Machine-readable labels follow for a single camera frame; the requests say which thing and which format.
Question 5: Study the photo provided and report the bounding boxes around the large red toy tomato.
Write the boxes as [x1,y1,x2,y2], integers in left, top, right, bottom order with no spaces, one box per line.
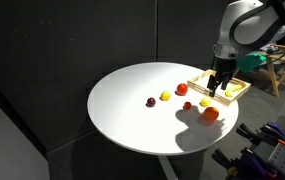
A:
[176,83,188,96]

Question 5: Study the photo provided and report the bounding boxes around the small red toy fruit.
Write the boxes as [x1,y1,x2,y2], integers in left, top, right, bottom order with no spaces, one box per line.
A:
[183,101,192,110]

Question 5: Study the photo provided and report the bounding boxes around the pale yellow toy lemon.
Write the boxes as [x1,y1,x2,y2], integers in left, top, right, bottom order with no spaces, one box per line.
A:
[200,97,211,107]

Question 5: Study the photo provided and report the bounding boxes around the purple orange clamp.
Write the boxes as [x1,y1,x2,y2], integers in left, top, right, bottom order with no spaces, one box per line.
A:
[212,148,278,180]
[236,122,285,146]

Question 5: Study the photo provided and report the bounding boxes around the toy orange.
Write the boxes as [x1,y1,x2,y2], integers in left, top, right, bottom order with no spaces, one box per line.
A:
[203,107,219,120]

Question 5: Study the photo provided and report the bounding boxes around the yellow-orange toy fruit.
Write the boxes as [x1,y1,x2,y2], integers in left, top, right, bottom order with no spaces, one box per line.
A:
[160,91,171,101]

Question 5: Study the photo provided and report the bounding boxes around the round white table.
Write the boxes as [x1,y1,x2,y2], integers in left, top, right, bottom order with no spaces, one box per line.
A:
[87,62,239,180]

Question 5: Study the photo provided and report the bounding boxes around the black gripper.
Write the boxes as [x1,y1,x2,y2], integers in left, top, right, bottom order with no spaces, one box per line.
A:
[207,57,236,97]

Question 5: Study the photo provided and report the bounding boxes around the wooden slatted tray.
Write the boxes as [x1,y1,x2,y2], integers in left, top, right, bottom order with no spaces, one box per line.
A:
[187,70,250,106]

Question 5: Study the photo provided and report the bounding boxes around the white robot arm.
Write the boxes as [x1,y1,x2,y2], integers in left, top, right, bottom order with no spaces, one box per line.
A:
[207,0,285,97]

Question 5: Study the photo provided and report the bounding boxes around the purple orange clamp lower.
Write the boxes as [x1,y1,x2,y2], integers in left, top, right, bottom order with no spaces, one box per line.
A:
[212,148,278,180]

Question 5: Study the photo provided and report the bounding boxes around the wooden chair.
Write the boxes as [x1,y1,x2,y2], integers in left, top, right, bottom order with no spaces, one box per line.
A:
[251,44,285,97]

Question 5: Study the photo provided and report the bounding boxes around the dark purple toy plum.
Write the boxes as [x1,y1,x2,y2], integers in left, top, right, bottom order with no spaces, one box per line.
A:
[147,97,156,107]

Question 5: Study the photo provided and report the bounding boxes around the purple orange clamp upper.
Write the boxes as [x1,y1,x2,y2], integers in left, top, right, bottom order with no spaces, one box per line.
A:
[236,122,285,146]

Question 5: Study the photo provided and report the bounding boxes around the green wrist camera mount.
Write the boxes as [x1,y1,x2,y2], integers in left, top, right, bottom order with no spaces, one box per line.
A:
[235,53,266,72]

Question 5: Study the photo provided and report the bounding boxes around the yellow toy banana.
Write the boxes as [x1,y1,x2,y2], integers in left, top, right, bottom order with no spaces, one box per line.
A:
[225,85,242,97]

